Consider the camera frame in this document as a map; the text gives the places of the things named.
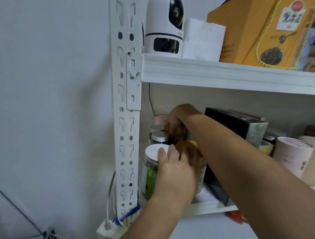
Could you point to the red pouch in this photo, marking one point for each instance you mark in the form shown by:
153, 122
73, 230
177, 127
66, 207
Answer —
236, 216

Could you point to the beige canister orange lid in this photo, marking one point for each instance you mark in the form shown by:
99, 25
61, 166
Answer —
199, 172

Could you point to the person's left forearm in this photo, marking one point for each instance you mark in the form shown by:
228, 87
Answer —
157, 221

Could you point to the beige cylinder canister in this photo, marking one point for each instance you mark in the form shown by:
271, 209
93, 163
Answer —
311, 167

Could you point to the person's right hand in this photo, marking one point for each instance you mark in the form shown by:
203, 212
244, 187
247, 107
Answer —
181, 118

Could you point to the person's left hand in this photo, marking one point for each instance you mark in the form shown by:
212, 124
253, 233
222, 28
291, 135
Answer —
176, 177

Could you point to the dark glass jar silver lid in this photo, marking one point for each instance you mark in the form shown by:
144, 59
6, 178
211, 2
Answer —
156, 128
160, 138

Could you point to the white metal shelving unit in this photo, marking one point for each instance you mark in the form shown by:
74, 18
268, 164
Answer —
221, 74

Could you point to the tall black and yellow box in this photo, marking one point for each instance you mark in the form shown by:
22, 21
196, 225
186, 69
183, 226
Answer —
236, 123

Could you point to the pink cylinder canister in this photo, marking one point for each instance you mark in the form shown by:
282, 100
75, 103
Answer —
293, 155

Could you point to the white power strip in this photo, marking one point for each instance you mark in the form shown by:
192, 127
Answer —
111, 230

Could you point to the blue tape strip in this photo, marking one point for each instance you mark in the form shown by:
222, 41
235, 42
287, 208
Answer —
129, 212

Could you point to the small white box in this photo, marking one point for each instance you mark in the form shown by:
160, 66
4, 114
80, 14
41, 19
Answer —
204, 39

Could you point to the blue glass jar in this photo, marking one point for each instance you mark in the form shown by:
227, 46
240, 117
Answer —
311, 49

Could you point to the white security camera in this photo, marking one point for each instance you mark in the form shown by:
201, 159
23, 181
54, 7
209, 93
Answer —
162, 27

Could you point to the person's right forearm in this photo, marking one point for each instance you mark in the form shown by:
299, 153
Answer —
251, 182

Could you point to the clear green label nut jar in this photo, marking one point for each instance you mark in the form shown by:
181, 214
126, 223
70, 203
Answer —
150, 172

